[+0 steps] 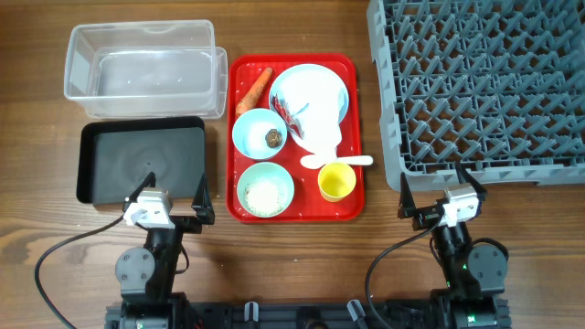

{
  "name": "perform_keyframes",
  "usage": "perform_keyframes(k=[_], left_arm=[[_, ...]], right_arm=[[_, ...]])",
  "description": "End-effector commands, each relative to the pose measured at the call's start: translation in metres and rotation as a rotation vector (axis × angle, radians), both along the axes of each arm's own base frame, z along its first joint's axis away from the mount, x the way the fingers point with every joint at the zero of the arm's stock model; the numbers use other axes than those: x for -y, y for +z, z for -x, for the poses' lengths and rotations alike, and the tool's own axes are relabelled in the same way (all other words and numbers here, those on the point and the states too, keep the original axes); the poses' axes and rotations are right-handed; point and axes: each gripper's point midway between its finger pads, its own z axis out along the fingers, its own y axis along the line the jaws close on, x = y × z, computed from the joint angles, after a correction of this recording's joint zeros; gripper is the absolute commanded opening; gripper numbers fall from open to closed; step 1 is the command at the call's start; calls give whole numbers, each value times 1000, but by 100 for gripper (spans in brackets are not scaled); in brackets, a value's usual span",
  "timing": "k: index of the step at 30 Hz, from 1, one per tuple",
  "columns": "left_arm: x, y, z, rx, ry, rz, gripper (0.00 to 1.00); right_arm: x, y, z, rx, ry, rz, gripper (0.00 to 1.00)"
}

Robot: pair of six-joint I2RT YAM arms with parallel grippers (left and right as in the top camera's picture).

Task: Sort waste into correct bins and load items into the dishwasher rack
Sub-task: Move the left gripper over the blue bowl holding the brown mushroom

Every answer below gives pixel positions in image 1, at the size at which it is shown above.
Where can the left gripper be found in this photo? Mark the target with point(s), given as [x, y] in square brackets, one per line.
[200, 207]

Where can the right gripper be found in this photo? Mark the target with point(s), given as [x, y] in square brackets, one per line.
[424, 218]

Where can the green bowl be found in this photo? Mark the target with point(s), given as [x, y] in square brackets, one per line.
[276, 173]

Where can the light blue bowl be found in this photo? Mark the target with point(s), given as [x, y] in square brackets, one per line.
[249, 130]

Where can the yellow cup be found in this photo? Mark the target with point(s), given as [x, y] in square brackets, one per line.
[336, 181]

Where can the brown mushroom scrap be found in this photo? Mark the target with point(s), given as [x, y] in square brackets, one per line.
[273, 139]

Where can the white plastic spoon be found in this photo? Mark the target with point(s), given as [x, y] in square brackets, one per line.
[314, 161]

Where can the red snack wrapper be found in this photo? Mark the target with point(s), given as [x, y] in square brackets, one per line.
[289, 112]

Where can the white napkin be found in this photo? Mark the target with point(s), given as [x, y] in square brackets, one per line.
[323, 140]

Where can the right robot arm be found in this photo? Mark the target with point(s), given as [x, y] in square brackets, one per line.
[474, 269]

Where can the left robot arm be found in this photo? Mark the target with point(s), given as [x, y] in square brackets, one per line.
[147, 274]

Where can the grey dishwasher rack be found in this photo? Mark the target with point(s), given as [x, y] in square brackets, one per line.
[494, 86]

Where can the black plastic tray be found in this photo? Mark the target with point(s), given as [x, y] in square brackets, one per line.
[116, 157]

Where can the orange carrot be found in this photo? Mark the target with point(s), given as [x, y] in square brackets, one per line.
[249, 101]

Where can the clear plastic bin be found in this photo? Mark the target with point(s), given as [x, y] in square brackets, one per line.
[147, 69]

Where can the red serving tray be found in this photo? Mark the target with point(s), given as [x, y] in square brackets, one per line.
[307, 203]

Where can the light blue plate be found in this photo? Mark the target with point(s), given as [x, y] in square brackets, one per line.
[324, 91]

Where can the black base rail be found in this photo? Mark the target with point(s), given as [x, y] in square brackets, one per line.
[320, 315]

